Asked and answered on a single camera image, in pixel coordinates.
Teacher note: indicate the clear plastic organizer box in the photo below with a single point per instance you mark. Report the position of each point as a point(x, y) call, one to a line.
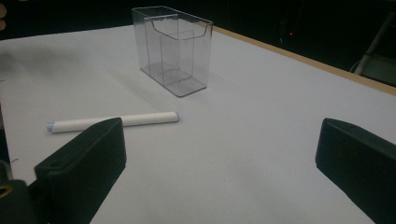
point(174, 53)

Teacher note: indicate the white marker pen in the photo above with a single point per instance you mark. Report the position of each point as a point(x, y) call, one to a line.
point(143, 119)

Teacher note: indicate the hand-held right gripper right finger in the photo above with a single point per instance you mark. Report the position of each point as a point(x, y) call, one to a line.
point(361, 158)

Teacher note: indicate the metal stand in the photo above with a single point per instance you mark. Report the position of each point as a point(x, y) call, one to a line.
point(375, 43)

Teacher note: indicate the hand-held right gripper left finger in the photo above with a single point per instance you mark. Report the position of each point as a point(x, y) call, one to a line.
point(84, 161)

